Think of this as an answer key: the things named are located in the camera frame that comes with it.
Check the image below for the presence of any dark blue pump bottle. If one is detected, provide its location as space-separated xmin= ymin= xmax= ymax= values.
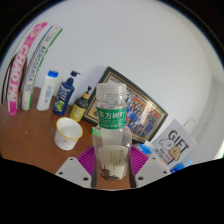
xmin=52 ymin=70 xmax=82 ymax=117

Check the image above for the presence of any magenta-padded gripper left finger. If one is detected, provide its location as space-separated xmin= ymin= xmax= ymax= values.
xmin=54 ymin=145 xmax=98 ymax=189

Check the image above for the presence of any white cup with yellow rim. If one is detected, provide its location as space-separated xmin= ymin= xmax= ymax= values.
xmin=53 ymin=116 xmax=84 ymax=151

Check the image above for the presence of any clear green-labelled water bottle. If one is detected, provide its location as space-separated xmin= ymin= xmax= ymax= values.
xmin=91 ymin=82 xmax=133 ymax=183

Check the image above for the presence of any white paper gift bag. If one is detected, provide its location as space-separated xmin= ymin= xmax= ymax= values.
xmin=150 ymin=118 xmax=198 ymax=167

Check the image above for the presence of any white bottle with blue cap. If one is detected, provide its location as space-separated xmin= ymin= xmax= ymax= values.
xmin=36 ymin=69 xmax=60 ymax=112

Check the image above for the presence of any blue tissue pack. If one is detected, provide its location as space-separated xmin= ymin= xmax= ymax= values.
xmin=134 ymin=142 xmax=156 ymax=158

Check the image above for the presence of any brown yellow-labelled pump bottle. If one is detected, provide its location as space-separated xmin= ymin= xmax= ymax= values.
xmin=68 ymin=85 xmax=93 ymax=123

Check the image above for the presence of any white and green shuttlecock tube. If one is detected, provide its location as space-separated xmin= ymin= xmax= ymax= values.
xmin=21 ymin=25 xmax=64 ymax=111

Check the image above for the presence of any black framed group picture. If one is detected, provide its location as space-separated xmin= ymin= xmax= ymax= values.
xmin=82 ymin=65 xmax=169 ymax=144

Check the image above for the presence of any pink shuttlecock tube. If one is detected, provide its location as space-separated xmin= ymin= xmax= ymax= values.
xmin=6 ymin=22 xmax=49 ymax=117

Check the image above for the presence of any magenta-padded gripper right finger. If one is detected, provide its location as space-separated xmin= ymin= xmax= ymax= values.
xmin=127 ymin=145 xmax=173 ymax=189

